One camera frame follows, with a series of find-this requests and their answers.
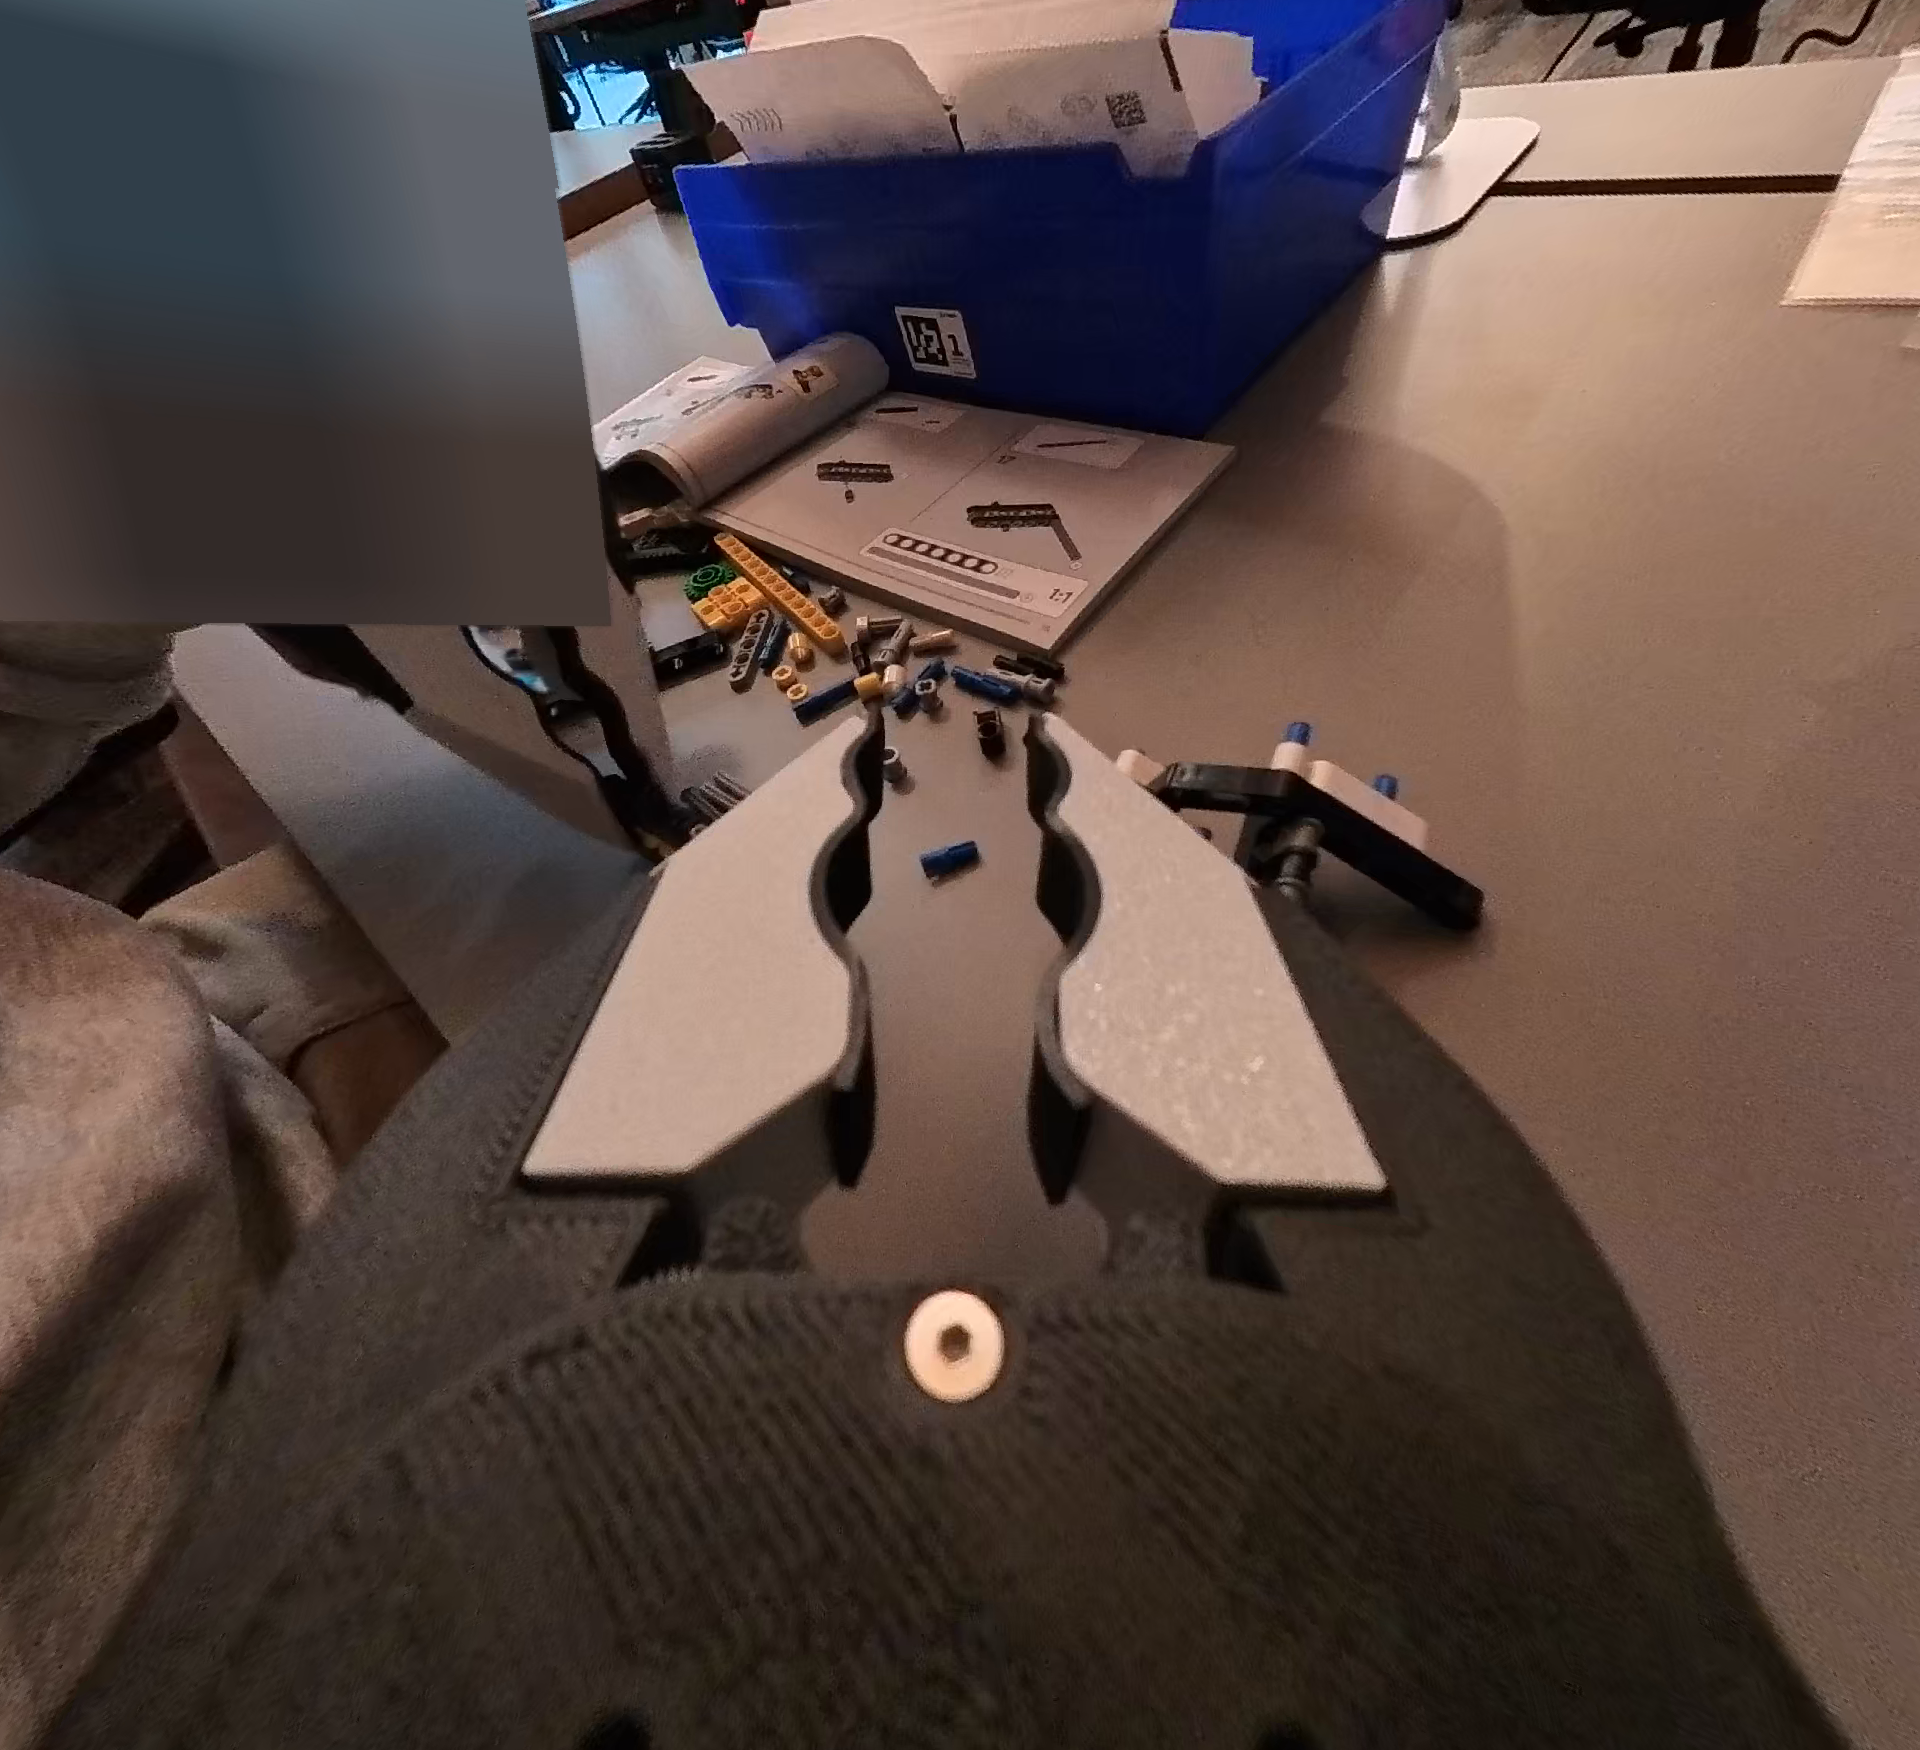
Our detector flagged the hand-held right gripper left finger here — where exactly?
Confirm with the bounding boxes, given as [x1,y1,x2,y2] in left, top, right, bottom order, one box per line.
[513,713,886,1254]

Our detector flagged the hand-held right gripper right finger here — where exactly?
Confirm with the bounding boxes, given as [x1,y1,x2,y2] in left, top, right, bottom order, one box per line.
[1025,713,1390,1253]

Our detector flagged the yellow long lego beam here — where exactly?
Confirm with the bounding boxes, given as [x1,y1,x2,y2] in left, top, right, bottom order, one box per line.
[714,534,846,659]

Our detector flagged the black white lego assembly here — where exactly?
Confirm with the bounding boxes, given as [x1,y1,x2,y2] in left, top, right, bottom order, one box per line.
[1116,719,1488,933]

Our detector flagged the pile of small lego pins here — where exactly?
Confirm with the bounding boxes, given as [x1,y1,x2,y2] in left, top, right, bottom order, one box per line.
[726,611,1069,763]

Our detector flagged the lego instruction booklet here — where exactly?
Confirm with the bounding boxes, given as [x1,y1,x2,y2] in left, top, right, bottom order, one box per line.
[589,332,1237,655]

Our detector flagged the blue plastic bin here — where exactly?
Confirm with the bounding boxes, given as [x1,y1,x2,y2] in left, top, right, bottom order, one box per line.
[675,0,1463,440]

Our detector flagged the white printed paper sheets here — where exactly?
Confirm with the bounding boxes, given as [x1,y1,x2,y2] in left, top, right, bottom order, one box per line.
[719,0,1261,161]

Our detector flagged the white monitor stand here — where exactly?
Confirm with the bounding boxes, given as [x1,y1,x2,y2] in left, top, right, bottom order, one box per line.
[1356,0,1545,250]

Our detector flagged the laminated exercise sheet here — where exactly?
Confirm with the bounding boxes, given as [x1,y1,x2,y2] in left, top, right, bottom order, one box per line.
[1779,53,1920,349]

